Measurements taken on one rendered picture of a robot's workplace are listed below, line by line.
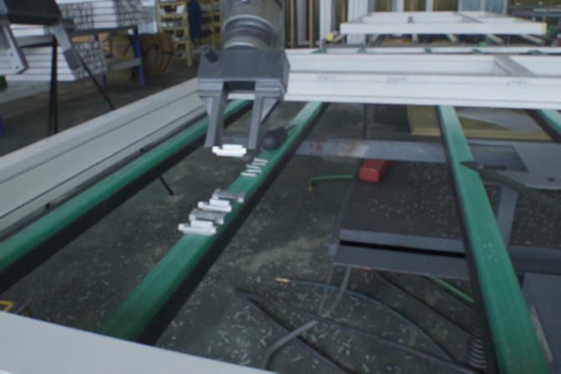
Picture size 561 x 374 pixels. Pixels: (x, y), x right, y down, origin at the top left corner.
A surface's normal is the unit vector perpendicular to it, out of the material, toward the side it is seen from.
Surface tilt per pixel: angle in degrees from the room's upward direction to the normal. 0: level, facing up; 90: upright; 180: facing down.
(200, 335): 0
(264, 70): 52
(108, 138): 90
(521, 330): 0
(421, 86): 90
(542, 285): 0
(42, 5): 66
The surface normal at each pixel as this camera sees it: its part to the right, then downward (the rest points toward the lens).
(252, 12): 0.07, -0.24
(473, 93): -0.27, 0.36
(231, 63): -0.21, -0.29
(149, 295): -0.04, -0.93
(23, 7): 0.87, -0.32
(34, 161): 0.96, 0.07
